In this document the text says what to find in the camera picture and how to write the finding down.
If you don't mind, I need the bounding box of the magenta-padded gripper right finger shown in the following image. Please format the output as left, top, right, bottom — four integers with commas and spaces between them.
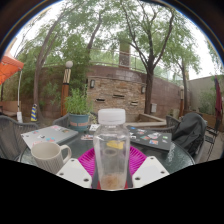
128, 145, 170, 189

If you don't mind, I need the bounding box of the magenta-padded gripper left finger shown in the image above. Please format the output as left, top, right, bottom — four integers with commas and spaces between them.
55, 147, 98, 189

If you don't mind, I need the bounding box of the clear plastic bottle white cap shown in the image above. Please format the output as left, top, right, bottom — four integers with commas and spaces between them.
92, 108, 131, 191

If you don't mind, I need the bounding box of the beige ribbed mug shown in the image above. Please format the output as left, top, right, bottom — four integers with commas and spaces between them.
30, 141, 73, 175

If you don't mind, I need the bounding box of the blue printed card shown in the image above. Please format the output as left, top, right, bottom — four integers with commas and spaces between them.
80, 134, 95, 141

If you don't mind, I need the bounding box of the white printed booklet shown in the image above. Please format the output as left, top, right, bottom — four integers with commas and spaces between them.
88, 123, 100, 132

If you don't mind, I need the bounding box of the silver laptop with stickers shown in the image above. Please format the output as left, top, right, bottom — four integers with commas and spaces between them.
20, 124, 70, 150

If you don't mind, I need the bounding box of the green plant in blue pot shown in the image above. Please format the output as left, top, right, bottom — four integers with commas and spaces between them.
64, 88, 93, 132

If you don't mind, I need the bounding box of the black backpack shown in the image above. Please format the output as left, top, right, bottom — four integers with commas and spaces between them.
171, 112, 208, 158

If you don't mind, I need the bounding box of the blue yellow striped cone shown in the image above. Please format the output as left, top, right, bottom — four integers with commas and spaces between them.
30, 103, 39, 123

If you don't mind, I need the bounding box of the leaning thin-trunked tree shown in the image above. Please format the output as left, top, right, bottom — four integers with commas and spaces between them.
32, 9, 104, 121

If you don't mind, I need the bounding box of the closed maroon patio umbrella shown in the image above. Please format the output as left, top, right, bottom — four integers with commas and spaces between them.
214, 75, 224, 121

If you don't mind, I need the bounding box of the orange canopy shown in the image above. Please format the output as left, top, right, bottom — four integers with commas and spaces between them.
0, 54, 25, 86

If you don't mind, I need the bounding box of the wooden lamp post white globe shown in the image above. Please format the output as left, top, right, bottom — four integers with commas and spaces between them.
60, 60, 74, 117
178, 84, 185, 118

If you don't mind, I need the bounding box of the slender tree by wall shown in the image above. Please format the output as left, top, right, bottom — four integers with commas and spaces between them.
163, 19, 203, 112

